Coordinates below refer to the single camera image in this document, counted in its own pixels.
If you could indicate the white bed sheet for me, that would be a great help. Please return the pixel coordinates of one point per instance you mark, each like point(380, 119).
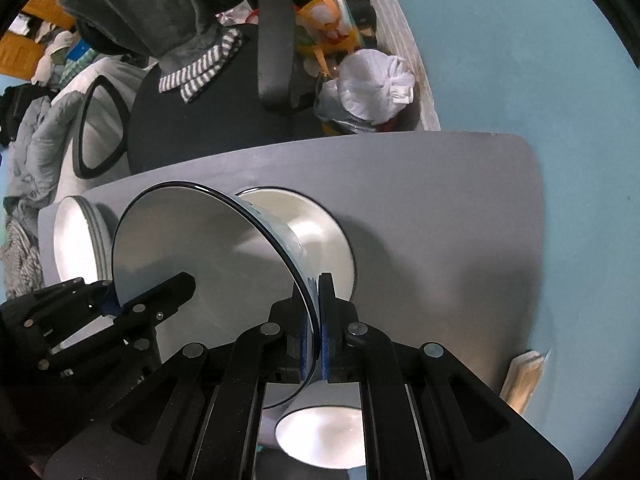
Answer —
point(112, 72)

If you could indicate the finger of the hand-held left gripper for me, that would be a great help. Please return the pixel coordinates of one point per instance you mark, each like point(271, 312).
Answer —
point(107, 302)
point(165, 292)

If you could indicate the white tied bag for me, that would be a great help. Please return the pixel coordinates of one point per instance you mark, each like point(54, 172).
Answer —
point(370, 80)

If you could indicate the yellow toy packaging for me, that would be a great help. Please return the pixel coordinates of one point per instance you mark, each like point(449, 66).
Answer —
point(325, 15)

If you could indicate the black office chair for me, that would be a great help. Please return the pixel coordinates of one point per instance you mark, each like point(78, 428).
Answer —
point(200, 120)

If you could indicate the pile of clothes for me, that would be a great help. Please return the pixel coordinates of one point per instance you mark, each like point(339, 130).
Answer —
point(50, 50)

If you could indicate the black bag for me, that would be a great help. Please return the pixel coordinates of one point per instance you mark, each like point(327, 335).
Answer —
point(17, 110)

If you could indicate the green checkered cloth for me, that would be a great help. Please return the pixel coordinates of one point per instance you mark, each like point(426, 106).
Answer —
point(75, 65)

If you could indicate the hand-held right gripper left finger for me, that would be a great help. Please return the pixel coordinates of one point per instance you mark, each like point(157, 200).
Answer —
point(305, 355)

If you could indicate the grey hooded sweater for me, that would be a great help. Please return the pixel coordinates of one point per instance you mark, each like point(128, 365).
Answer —
point(140, 10)

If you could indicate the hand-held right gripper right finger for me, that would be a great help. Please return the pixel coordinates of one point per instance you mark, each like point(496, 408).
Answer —
point(327, 355)

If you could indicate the grey duvet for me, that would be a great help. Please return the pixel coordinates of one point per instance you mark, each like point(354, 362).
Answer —
point(45, 145)

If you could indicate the wooden wardrobe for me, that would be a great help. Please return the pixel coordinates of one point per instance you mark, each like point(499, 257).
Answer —
point(15, 57)

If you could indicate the white bowl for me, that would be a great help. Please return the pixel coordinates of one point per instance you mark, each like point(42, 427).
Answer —
point(200, 240)
point(310, 240)
point(320, 435)

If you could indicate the grey knitted blanket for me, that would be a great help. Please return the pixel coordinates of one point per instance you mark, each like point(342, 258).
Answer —
point(20, 250)

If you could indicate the wooden boards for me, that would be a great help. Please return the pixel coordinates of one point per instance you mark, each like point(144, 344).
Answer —
point(525, 375)

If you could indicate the small white plate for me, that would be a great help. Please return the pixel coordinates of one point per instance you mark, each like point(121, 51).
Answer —
point(70, 245)

